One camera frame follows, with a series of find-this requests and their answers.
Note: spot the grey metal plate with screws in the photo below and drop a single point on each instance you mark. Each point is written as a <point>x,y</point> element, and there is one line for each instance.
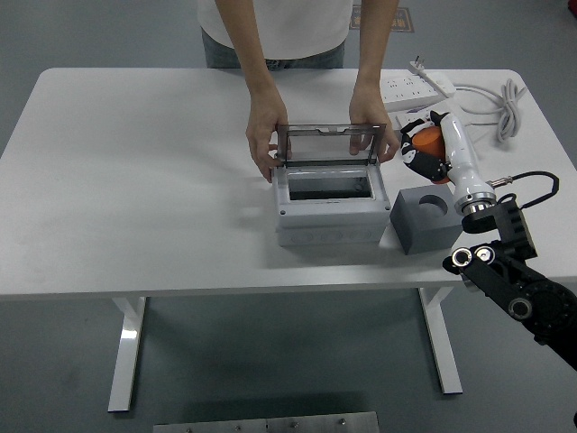
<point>270,424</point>

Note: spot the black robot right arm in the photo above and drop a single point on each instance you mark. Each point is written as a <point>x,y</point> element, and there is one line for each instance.
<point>518,279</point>

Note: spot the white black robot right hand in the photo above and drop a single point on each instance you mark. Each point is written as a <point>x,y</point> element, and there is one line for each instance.
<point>464,171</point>

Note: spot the brown floor sign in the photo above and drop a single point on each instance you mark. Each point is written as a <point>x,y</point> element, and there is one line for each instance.
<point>403,20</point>

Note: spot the grey block with round hole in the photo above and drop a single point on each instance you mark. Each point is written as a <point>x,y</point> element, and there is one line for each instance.
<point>419,230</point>

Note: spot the smoky transparent box lid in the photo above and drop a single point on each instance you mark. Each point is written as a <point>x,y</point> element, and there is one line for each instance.
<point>324,146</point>

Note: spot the person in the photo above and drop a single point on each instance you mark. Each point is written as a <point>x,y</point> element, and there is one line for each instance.
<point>293,27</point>

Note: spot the person's right hand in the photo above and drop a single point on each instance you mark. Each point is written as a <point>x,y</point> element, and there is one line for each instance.
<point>266,122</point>

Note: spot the white power plug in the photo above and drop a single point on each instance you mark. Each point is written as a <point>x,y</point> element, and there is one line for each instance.
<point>417,65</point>

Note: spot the person's left forearm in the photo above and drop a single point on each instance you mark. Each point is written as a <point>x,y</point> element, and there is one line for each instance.
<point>372,45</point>

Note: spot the person's right forearm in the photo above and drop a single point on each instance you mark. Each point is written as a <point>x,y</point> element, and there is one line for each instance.
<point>248,45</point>

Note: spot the orange cylindrical battery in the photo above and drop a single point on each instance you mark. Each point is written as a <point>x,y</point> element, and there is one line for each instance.
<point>428,140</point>

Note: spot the white table leg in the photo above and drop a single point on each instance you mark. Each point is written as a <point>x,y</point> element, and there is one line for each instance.
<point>444,352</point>
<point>126,352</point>

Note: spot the person's left hand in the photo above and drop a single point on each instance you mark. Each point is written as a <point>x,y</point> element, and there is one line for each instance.
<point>367,110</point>

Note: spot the wide white power strip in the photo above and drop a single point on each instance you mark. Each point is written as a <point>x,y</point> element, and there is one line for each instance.
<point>414,92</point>

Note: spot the grey plastic junction box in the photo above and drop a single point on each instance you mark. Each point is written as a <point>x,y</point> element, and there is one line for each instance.
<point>329,221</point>

